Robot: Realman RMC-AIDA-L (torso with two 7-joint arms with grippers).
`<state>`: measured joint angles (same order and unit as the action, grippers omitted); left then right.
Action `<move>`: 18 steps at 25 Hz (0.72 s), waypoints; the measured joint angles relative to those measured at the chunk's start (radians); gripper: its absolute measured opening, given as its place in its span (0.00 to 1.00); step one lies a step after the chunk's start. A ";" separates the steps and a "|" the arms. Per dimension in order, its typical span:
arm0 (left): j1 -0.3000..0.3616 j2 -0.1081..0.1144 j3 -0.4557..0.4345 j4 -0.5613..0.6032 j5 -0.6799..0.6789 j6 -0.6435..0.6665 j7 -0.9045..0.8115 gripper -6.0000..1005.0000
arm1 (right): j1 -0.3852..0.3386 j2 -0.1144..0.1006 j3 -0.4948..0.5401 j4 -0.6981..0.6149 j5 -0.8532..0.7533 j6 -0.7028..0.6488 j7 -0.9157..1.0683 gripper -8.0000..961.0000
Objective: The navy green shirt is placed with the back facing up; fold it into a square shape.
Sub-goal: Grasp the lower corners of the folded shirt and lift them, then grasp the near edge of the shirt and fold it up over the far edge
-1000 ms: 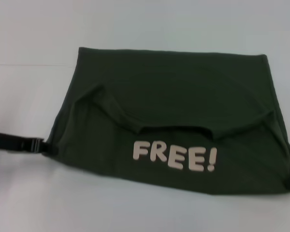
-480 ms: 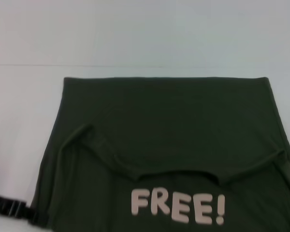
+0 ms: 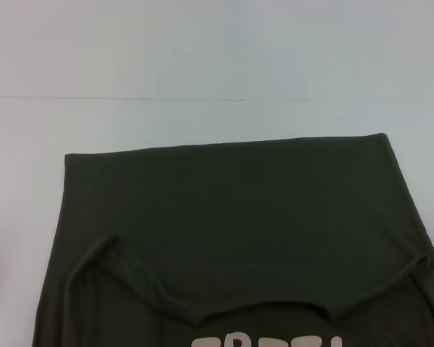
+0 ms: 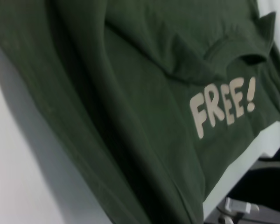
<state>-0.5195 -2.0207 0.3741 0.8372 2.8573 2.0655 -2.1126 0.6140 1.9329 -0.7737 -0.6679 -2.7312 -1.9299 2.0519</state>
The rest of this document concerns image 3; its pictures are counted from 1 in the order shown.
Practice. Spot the dark green shirt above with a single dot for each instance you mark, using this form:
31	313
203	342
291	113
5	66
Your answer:
231	224

